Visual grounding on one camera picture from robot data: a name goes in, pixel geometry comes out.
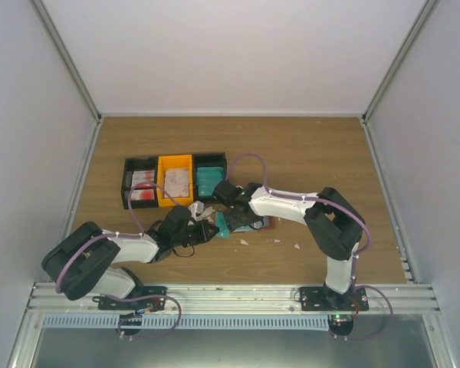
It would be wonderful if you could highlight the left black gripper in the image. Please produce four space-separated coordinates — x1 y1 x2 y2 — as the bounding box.
172 219 219 247

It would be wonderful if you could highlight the brown leather card holder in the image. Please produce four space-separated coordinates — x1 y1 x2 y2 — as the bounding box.
229 216 274 234

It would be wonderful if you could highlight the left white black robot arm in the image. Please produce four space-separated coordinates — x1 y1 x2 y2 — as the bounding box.
41 205 219 310

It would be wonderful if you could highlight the teal credit card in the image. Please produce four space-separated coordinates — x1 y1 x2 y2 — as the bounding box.
215 212 230 238

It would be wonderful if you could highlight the right aluminium frame post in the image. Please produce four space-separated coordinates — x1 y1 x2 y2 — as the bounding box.
360 0 439 125

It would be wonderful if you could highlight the aluminium mounting rail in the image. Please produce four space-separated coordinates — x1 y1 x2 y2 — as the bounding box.
26 283 440 314

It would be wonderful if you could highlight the white pink card stack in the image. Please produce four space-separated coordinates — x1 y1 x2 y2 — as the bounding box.
164 168 190 198

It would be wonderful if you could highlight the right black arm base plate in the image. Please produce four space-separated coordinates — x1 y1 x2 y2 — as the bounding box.
292 285 370 312

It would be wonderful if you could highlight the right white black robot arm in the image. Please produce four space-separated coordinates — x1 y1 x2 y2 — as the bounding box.
213 179 372 311

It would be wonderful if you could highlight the teal card stack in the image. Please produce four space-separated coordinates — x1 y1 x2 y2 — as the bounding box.
196 166 225 198

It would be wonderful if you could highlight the red white card stack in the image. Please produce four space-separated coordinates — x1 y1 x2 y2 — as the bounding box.
130 169 156 201

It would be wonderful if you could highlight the black card bin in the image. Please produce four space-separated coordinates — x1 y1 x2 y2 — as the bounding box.
192 153 227 204
120 156 159 209

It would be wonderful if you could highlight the yellow card bin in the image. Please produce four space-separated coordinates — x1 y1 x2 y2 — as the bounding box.
156 154 194 207

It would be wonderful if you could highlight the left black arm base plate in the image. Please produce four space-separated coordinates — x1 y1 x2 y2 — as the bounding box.
92 285 167 311

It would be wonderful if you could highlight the left aluminium frame post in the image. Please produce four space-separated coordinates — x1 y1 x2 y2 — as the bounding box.
29 0 102 125

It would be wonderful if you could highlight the aluminium frame post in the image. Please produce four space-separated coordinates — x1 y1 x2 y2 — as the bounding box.
29 0 102 125
360 0 439 125

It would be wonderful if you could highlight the grey slotted cable duct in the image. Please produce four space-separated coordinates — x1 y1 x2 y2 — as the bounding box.
43 314 329 331

